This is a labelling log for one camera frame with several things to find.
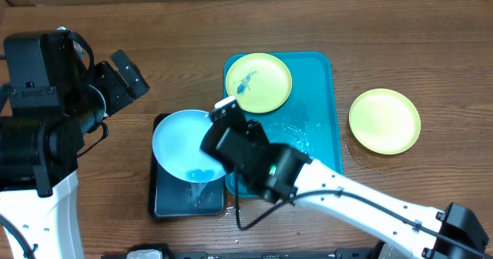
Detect light blue plate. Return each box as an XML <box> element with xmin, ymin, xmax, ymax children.
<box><xmin>152</xmin><ymin>109</ymin><xmax>226</xmax><ymax>183</ymax></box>

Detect yellow plate with blue stain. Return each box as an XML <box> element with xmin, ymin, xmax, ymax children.
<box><xmin>225</xmin><ymin>53</ymin><xmax>293</xmax><ymax>113</ymax></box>

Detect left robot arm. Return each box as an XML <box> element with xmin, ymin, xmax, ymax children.
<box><xmin>1</xmin><ymin>30</ymin><xmax>149</xmax><ymax>258</ymax></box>

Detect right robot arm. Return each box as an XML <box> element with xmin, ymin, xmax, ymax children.
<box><xmin>201</xmin><ymin>113</ymin><xmax>487</xmax><ymax>258</ymax></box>

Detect black water tray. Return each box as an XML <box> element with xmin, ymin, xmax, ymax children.
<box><xmin>148</xmin><ymin>113</ymin><xmax>226</xmax><ymax>219</ymax></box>

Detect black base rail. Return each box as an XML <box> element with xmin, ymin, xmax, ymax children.
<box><xmin>101</xmin><ymin>241</ymin><xmax>384</xmax><ymax>259</ymax></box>

